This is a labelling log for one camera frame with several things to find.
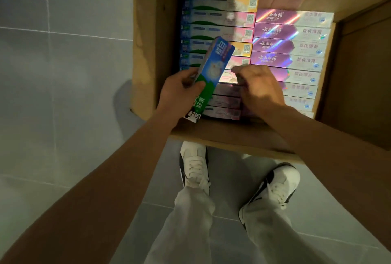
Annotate row of purple holographic boxes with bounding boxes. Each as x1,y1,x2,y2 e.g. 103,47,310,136
241,9,335,119

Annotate blue green toothpaste box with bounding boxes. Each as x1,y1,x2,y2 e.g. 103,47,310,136
184,36,236,124

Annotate large brown cardboard box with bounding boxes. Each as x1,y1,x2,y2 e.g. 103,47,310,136
130,0,391,164

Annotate person's right hand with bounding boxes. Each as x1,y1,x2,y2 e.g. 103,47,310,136
231,64,288,120

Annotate white black right sneaker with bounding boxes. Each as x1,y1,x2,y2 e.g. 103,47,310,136
238,163,301,229

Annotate light grey trousers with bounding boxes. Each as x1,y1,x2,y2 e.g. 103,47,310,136
144,186,338,264

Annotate person's right forearm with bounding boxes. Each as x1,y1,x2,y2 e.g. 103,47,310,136
265,104,391,253

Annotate white left sneaker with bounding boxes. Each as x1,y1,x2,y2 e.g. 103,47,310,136
179,141,211,196

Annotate row of white toothpaste boxes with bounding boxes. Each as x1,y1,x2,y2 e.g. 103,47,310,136
179,0,259,121

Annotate person's left forearm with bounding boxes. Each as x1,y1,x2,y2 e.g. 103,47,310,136
0,108,184,264

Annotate person's left hand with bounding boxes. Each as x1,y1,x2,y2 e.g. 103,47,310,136
156,67,206,127

